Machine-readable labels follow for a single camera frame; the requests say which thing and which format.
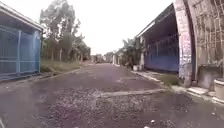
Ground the white pillar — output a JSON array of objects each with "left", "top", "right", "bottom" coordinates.
[{"left": 112, "top": 53, "right": 118, "bottom": 65}]

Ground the white box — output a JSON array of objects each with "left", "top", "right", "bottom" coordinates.
[{"left": 132, "top": 64, "right": 141, "bottom": 72}]

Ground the banana plant bush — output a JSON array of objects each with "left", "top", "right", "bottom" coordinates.
[{"left": 116, "top": 36, "right": 146, "bottom": 68}]

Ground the grey asphalt road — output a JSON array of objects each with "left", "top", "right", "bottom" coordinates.
[{"left": 0, "top": 62, "right": 224, "bottom": 128}]

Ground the building with blue fence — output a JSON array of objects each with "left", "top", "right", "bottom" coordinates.
[{"left": 136, "top": 3, "right": 181, "bottom": 74}]

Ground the grass patch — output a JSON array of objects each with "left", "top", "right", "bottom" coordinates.
[{"left": 39, "top": 59, "right": 84, "bottom": 75}]

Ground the grass strip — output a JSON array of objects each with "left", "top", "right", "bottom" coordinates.
[{"left": 156, "top": 73, "right": 183, "bottom": 88}]

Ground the group of trees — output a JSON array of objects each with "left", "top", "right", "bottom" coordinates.
[{"left": 39, "top": 0, "right": 92, "bottom": 64}]

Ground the broken concrete kerb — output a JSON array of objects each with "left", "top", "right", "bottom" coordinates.
[{"left": 129, "top": 69, "right": 224, "bottom": 106}]

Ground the building with blue gate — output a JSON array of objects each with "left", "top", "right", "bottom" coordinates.
[{"left": 0, "top": 1, "right": 45, "bottom": 83}]

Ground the grey concrete pot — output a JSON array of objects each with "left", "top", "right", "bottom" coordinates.
[{"left": 213, "top": 77, "right": 224, "bottom": 101}]

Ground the grey arched wall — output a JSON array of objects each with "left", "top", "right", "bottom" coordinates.
[{"left": 173, "top": 0, "right": 224, "bottom": 91}]

